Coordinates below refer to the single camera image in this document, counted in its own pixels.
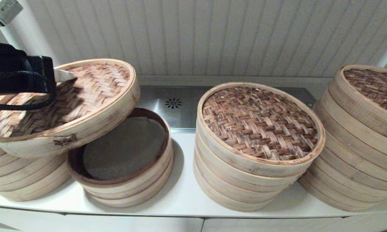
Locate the braided left arm cable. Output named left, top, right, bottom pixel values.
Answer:
left=0, top=70, right=56, bottom=111

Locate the white cabinet door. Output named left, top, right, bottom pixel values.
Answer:
left=202, top=217, right=345, bottom=232
left=0, top=206, right=66, bottom=232
left=64, top=213, right=204, bottom=232

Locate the stainless steel steam panel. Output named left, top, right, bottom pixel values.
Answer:
left=136, top=85, right=317, bottom=134

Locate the bamboo steamer basket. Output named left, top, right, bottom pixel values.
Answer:
left=309, top=98, right=387, bottom=194
left=67, top=107, right=174, bottom=199
left=0, top=151, right=69, bottom=187
left=193, top=129, right=310, bottom=195
left=0, top=168, right=72, bottom=202
left=297, top=151, right=387, bottom=212
left=193, top=155, right=300, bottom=212
left=84, top=158, right=175, bottom=208

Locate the white round liner cloth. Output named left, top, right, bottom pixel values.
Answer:
left=83, top=117, right=167, bottom=181

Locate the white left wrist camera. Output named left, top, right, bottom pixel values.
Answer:
left=0, top=0, right=24, bottom=29

